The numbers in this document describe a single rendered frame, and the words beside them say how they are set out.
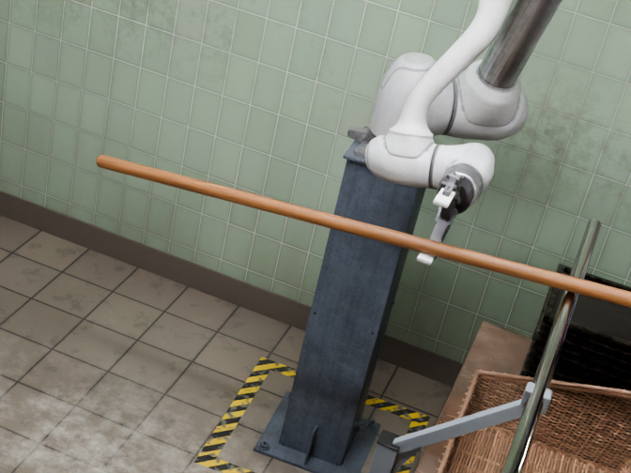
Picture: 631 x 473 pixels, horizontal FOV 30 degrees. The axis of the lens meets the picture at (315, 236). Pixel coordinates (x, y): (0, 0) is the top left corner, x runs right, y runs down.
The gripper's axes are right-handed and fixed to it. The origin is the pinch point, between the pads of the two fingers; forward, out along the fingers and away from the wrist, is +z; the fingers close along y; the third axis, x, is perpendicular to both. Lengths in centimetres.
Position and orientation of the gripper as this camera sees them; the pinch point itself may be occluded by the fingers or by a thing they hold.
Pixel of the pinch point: (433, 231)
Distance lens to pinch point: 239.6
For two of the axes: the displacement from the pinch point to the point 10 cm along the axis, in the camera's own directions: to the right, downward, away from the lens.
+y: -2.0, 8.4, 5.0
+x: -9.2, -3.4, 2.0
